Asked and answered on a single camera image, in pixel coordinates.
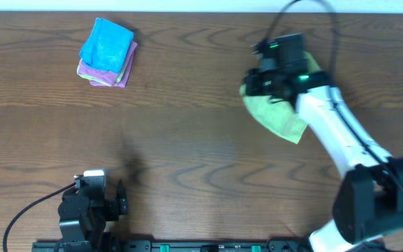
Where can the purple folded cloth upper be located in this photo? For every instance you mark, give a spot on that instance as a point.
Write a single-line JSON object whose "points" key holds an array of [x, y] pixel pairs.
{"points": [[132, 47]]}

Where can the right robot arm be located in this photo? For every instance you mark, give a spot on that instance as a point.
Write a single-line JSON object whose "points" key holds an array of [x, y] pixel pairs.
{"points": [[369, 203]]}

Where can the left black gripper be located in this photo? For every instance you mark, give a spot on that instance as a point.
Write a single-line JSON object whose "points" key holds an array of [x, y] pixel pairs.
{"points": [[120, 205]]}

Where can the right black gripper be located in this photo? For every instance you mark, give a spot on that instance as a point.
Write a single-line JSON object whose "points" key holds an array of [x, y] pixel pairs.
{"points": [[250, 78]]}

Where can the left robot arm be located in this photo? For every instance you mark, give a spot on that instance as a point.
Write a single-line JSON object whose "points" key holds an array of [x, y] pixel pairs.
{"points": [[84, 213]]}

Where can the blue folded cloth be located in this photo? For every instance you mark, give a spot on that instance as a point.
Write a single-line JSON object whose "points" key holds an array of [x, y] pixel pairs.
{"points": [[107, 46]]}

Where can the purple folded cloth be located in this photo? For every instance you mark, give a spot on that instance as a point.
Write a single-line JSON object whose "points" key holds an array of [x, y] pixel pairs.
{"points": [[123, 78], [132, 47]]}

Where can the light green folded cloth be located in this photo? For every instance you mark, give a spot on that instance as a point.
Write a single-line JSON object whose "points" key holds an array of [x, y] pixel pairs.
{"points": [[107, 78]]}

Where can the purple folded cloth bottom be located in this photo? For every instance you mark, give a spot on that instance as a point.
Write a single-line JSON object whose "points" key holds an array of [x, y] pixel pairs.
{"points": [[123, 78]]}

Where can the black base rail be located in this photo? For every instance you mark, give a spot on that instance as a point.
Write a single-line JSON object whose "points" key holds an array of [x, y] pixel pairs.
{"points": [[174, 246]]}

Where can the green microfiber cloth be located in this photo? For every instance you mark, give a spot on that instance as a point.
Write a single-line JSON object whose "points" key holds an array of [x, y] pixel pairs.
{"points": [[275, 114]]}

